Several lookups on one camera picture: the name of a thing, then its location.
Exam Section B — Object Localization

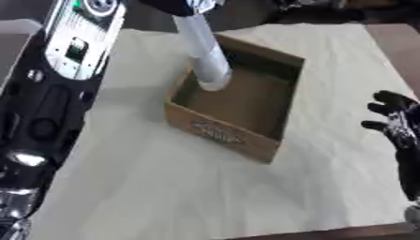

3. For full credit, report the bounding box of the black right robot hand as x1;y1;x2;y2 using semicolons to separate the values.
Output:
359;89;420;203

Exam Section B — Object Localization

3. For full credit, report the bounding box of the white plastic bottle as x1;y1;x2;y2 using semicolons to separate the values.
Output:
172;13;233;92

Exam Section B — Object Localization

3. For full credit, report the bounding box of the tan cardboard box brown inside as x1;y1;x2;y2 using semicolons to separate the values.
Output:
162;33;308;165

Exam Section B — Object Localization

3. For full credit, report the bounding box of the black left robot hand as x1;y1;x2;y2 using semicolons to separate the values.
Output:
139;0;225;18

